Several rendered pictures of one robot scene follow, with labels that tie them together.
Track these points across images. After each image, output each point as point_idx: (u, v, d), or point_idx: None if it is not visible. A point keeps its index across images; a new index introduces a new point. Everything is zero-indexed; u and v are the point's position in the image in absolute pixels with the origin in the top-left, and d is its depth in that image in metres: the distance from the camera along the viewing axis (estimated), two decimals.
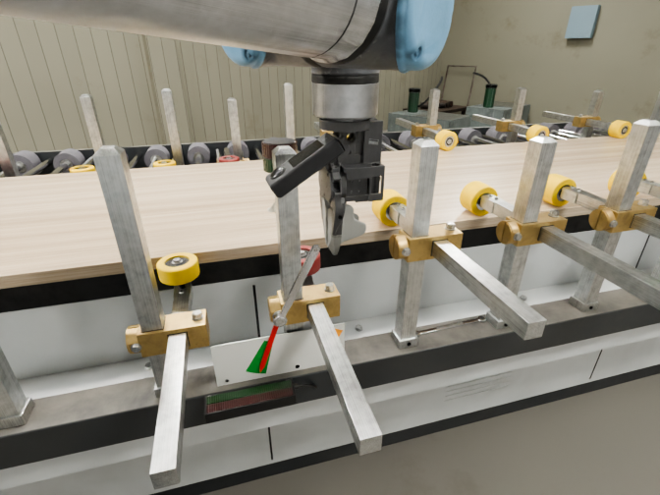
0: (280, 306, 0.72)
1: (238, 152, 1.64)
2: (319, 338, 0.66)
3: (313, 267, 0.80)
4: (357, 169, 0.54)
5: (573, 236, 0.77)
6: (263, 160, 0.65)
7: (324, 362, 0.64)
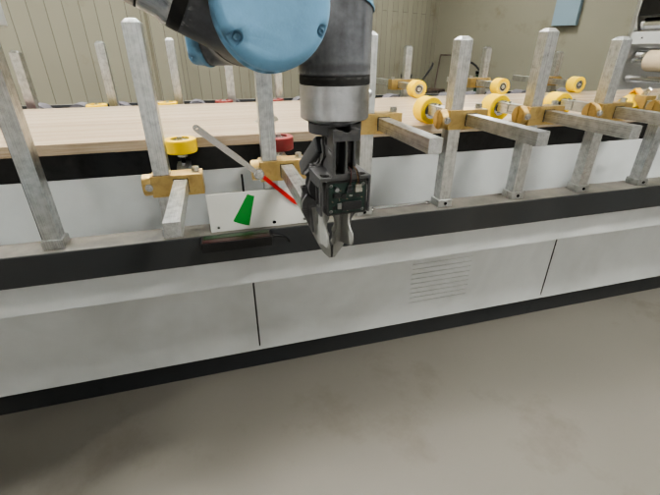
0: (259, 164, 0.94)
1: (232, 98, 1.86)
2: (287, 178, 0.87)
3: (287, 144, 1.01)
4: (311, 172, 0.53)
5: (488, 116, 0.98)
6: None
7: (290, 192, 0.85)
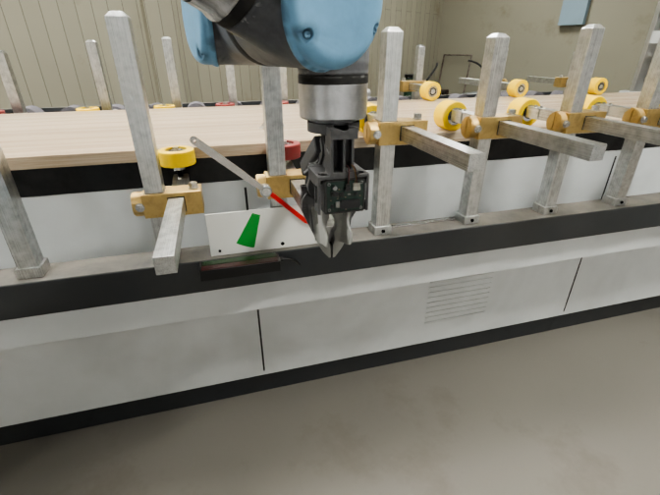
0: (266, 180, 0.82)
1: (233, 101, 1.74)
2: (295, 191, 0.79)
3: (294, 152, 0.93)
4: (310, 171, 0.53)
5: (525, 124, 0.87)
6: None
7: (299, 206, 0.77)
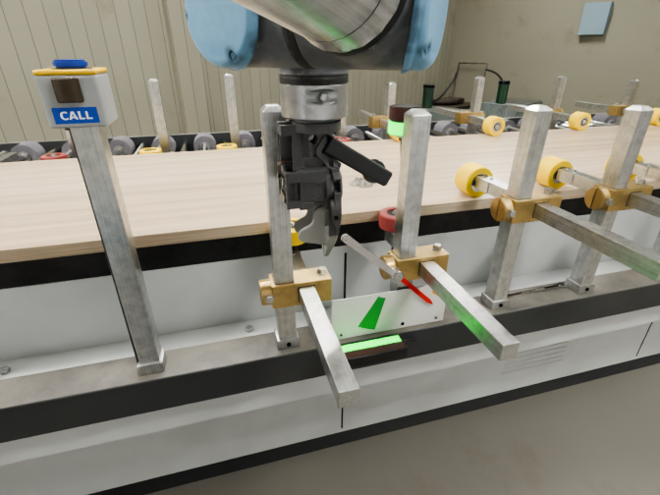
0: (397, 263, 0.77)
1: None
2: (432, 278, 0.74)
3: None
4: None
5: None
6: (392, 124, 0.70)
7: (440, 298, 0.72)
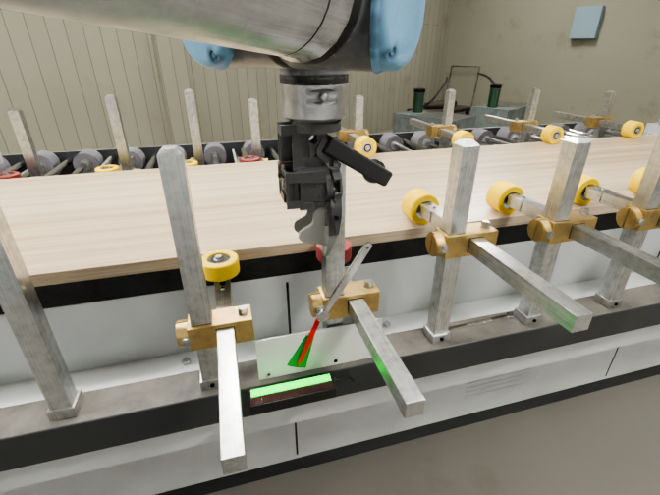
0: (323, 302, 0.74)
1: (257, 152, 1.66)
2: (357, 318, 0.71)
3: (346, 256, 0.85)
4: None
5: (605, 234, 0.79)
6: None
7: (362, 340, 0.69)
